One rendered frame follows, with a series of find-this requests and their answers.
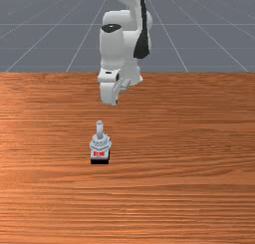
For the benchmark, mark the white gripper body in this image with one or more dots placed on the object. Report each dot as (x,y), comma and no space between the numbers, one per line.
(108,88)

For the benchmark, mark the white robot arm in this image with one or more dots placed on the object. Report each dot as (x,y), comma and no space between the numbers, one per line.
(114,48)

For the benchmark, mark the grey toggle switch black base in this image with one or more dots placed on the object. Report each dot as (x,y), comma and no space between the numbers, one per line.
(100,144)

